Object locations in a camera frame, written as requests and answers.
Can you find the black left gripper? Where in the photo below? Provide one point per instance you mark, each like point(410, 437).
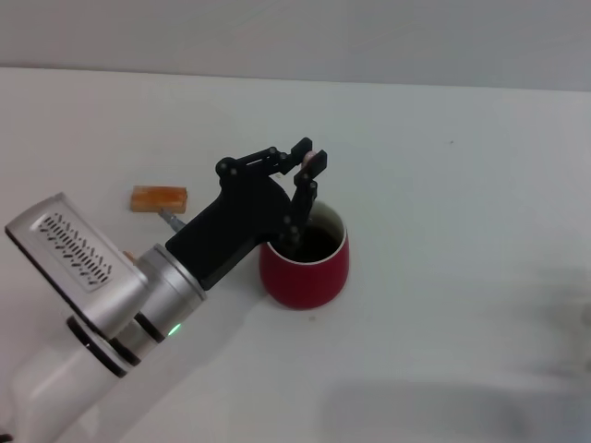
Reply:
point(231, 226)

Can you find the red ceramic cup with coffee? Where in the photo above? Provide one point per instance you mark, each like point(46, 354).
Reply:
point(305, 281)

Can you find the metal plug on left gripper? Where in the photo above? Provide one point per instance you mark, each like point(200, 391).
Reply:
point(170, 219)

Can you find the orange stained wooden block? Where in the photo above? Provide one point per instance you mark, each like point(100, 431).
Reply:
point(157, 199)

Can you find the plain light wooden block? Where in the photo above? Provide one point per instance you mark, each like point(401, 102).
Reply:
point(129, 256)

